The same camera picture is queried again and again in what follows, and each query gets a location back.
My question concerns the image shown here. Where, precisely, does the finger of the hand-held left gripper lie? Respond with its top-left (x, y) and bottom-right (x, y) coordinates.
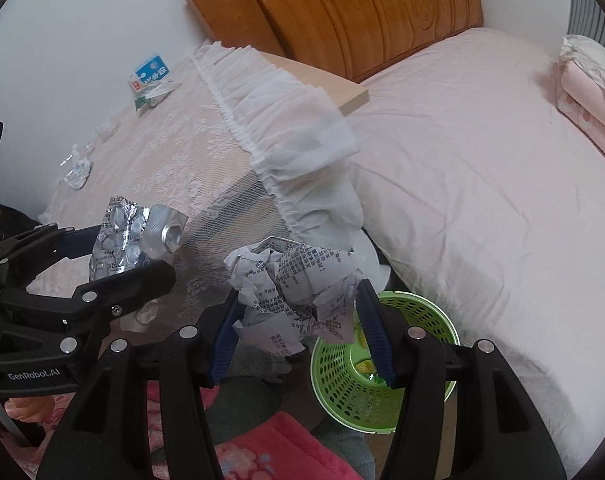
top-left (0, 224), bottom-right (101, 291)
top-left (0, 260), bottom-right (177, 356)

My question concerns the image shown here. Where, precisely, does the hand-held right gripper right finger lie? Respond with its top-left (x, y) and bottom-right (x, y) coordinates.
top-left (356, 279), bottom-right (568, 480)

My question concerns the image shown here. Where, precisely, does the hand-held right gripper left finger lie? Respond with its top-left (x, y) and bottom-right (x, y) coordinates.
top-left (36, 287), bottom-right (243, 480)

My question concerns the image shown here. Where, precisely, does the silver blister pack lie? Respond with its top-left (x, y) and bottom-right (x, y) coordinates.
top-left (88, 197), bottom-right (189, 333)

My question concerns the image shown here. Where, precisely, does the green plastic basket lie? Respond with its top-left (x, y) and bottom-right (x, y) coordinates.
top-left (309, 290), bottom-right (460, 433)

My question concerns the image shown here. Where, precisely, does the printed paper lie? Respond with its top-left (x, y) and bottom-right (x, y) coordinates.
top-left (224, 239), bottom-right (367, 358)

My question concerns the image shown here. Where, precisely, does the blue milk carton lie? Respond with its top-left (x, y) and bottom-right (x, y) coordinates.
top-left (135, 54), bottom-right (172, 88)

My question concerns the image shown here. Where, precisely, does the person's left hand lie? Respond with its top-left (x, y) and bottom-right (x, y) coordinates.
top-left (7, 396), bottom-right (53, 423)

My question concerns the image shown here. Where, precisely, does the crumpled silver wrapper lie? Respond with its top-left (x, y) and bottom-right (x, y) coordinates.
top-left (65, 157), bottom-right (92, 191)

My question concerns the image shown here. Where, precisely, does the dark cloth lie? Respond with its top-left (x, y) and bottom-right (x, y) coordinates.
top-left (0, 200), bottom-right (43, 241)

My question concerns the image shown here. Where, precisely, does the person's pink floral clothing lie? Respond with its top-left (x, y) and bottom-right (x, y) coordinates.
top-left (0, 380), bottom-right (368, 480)

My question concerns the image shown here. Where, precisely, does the white lace tablecloth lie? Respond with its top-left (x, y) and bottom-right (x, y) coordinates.
top-left (37, 42), bottom-right (368, 331)

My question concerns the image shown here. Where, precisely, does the crumpled green white packet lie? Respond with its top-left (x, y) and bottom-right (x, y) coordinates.
top-left (134, 81), bottom-right (180, 111)

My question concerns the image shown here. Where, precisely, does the bed with pink sheet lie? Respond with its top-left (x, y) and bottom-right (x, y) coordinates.
top-left (352, 27), bottom-right (605, 480)

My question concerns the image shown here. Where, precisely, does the light wooden bedside table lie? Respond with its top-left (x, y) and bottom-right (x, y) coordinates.
top-left (255, 50), bottom-right (369, 116)

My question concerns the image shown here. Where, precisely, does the wooden headboard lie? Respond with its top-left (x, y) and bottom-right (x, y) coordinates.
top-left (182, 0), bottom-right (484, 83)

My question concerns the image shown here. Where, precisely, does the folded pink quilt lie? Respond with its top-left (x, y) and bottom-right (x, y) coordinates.
top-left (555, 35), bottom-right (605, 176)

